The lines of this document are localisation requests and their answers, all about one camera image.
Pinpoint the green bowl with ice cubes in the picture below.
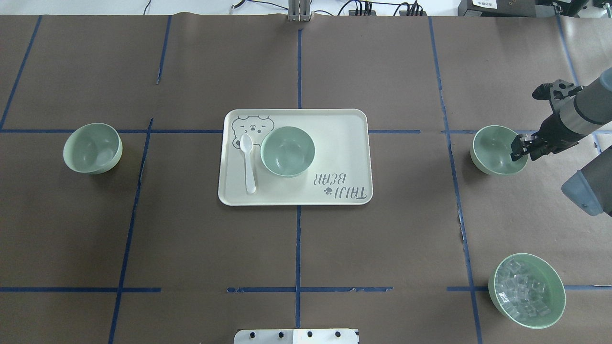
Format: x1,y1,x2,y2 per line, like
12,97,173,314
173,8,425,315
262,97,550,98
488,253,567,330

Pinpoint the green bowl on tray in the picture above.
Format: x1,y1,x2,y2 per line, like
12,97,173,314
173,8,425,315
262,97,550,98
260,126,316,178

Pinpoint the white plastic spoon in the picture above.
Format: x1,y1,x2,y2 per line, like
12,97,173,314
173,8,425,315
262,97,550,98
239,133,256,194

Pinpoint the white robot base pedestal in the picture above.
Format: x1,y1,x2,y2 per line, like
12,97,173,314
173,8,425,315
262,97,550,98
233,328,360,344

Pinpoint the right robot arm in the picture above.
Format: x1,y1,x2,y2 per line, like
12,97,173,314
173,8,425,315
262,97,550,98
511,68,612,216

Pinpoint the pale green bear tray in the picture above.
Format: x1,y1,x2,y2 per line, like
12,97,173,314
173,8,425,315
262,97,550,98
218,109,373,205

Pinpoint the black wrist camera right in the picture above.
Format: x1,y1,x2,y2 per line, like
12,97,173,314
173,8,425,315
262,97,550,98
532,80,584,114

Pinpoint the clear ice cubes pile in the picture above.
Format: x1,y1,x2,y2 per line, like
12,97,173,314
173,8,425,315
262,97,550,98
494,258,552,322

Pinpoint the aluminium frame post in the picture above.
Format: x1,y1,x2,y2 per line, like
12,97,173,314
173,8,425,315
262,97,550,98
288,0,312,22

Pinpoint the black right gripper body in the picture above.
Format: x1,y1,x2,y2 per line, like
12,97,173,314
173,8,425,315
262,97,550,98
530,113,584,161

